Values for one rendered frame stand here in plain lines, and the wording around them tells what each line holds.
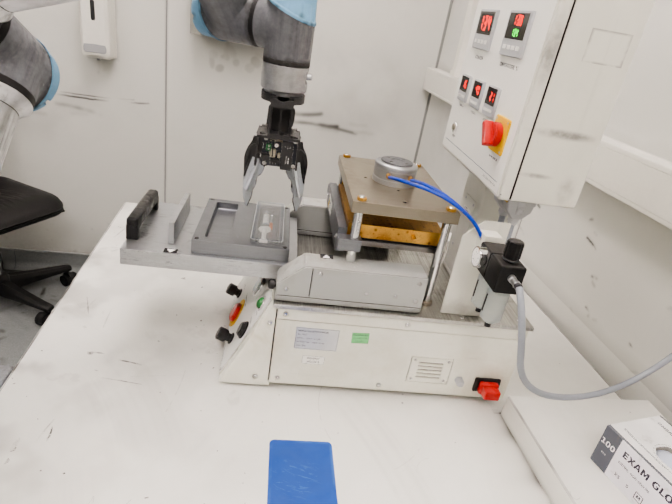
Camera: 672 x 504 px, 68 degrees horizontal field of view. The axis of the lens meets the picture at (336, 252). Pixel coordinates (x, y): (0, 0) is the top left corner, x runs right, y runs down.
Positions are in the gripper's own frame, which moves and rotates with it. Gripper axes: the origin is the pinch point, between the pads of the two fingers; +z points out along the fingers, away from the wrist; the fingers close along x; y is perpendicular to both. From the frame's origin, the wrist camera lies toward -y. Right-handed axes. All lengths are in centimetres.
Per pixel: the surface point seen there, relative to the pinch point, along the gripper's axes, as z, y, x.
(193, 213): 7.2, -6.9, -15.1
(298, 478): 28.7, 36.3, 8.1
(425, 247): 1.2, 10.2, 27.3
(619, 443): 18, 36, 56
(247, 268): 8.4, 11.0, -2.9
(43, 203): 57, -112, -92
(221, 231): 6.1, 2.3, -8.5
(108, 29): -11, -136, -71
